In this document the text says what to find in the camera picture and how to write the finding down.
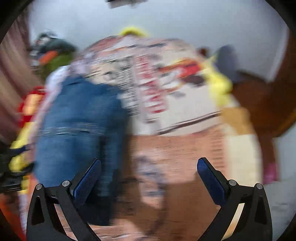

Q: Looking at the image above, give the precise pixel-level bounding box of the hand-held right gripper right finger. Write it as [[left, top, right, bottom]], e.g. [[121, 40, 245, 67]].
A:
[[196, 157, 273, 241]]

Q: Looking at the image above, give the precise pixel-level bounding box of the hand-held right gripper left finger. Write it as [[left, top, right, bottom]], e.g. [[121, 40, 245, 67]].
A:
[[26, 158, 102, 241]]

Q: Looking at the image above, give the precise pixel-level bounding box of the blue denim jacket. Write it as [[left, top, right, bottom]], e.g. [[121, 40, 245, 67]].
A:
[[33, 75, 130, 225]]

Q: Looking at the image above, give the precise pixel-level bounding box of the person's left forearm orange sleeve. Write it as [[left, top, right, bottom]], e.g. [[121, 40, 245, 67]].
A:
[[0, 192, 26, 241]]

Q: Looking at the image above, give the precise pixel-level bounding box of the pile of mixed clothes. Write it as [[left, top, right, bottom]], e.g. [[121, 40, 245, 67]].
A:
[[29, 30, 60, 70]]

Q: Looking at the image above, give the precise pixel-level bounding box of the printed blanket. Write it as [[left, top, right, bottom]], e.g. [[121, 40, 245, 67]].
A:
[[20, 36, 263, 241]]

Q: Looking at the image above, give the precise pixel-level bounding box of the pink bag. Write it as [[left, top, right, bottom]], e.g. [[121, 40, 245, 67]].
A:
[[264, 162, 278, 185]]

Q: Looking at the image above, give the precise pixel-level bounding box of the red plush toy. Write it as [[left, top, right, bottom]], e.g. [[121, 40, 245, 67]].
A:
[[17, 87, 47, 128]]

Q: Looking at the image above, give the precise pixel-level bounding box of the tan cloth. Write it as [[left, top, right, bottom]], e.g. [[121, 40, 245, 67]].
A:
[[222, 108, 253, 139]]

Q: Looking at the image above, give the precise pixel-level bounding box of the white cabinet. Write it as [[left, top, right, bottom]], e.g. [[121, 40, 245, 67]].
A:
[[264, 183, 290, 241]]

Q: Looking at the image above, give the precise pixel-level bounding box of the wooden headboard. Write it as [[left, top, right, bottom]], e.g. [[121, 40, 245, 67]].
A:
[[199, 47, 276, 138]]

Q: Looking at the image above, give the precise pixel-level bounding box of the striped curtain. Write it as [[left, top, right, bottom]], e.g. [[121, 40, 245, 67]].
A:
[[0, 14, 44, 139]]

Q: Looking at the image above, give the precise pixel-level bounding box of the white cloth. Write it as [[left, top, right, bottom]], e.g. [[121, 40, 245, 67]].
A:
[[45, 66, 70, 89]]

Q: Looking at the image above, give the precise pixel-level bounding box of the wooden door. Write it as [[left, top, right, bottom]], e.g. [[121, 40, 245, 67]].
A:
[[270, 30, 296, 138]]

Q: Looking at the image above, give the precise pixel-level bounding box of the green patterned box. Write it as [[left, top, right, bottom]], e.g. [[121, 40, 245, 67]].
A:
[[43, 52, 75, 80]]

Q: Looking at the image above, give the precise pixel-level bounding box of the grey-blue backpack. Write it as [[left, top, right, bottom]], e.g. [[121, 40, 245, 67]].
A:
[[216, 45, 239, 82]]

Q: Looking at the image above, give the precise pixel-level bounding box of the orange box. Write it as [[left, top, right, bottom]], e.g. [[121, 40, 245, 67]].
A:
[[38, 51, 59, 65]]

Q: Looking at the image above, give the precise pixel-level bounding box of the grey rolled cloth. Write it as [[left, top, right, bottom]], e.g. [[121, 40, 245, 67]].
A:
[[50, 39, 77, 53]]

